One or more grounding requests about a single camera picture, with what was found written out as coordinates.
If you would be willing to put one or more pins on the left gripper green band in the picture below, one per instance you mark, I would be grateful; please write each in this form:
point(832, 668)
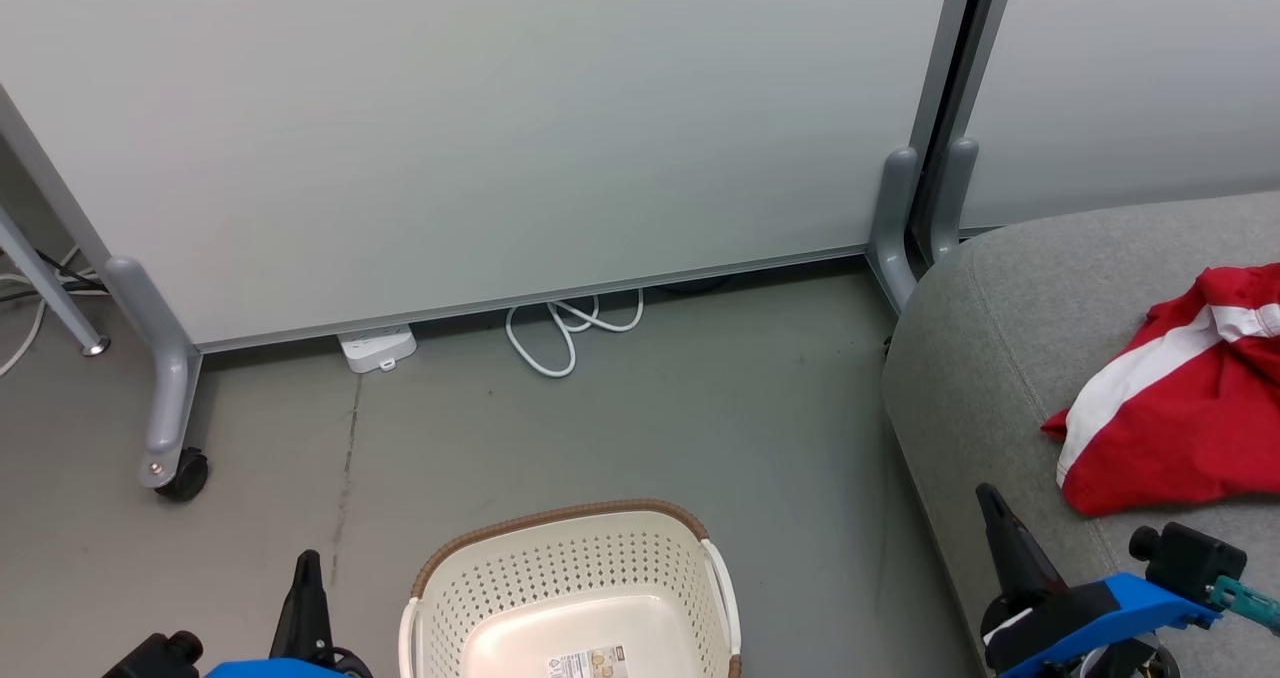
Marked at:
point(352, 664)

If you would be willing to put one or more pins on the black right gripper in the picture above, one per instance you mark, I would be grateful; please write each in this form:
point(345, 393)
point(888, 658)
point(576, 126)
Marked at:
point(1035, 618)

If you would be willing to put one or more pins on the red garment with white stripes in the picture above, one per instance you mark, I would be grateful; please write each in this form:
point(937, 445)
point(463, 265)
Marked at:
point(1180, 408)

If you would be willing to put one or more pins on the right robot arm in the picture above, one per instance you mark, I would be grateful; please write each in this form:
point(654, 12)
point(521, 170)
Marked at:
point(1125, 661)

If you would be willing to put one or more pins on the cream perforated laundry basket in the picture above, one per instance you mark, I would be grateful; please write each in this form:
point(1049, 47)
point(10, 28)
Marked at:
point(600, 558)

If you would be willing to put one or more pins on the black caster wheel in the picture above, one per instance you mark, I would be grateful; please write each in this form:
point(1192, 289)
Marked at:
point(186, 475)

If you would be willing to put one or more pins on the grey fabric sofa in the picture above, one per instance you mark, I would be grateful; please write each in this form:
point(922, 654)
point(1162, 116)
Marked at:
point(1000, 358)

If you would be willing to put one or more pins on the white power strip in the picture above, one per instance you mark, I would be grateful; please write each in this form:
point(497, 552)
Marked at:
point(378, 348)

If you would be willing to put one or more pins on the paper label sticker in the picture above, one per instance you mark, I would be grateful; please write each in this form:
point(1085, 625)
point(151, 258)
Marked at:
point(588, 663)

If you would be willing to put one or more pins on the narrow white partition panel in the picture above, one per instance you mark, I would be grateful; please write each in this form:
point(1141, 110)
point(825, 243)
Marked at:
point(1150, 78)

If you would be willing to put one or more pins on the wide white partition panel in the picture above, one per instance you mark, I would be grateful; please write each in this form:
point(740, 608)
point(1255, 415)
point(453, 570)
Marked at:
point(500, 108)

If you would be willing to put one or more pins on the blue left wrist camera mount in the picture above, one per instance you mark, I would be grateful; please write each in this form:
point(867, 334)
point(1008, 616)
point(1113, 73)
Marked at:
point(270, 670)

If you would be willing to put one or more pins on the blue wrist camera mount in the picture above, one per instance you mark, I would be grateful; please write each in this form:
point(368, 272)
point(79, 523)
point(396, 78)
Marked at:
point(1130, 608)
point(270, 670)

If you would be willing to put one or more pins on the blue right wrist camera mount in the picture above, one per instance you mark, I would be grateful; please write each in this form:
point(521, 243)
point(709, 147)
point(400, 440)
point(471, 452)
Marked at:
point(1130, 608)

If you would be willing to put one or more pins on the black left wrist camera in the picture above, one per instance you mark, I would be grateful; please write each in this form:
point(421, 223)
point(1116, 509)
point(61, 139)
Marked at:
point(150, 658)

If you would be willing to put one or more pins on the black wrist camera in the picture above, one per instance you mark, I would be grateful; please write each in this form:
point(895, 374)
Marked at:
point(1190, 558)
point(150, 658)

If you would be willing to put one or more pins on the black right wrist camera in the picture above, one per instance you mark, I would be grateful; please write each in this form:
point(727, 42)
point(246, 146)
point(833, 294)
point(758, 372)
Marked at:
point(1190, 558)

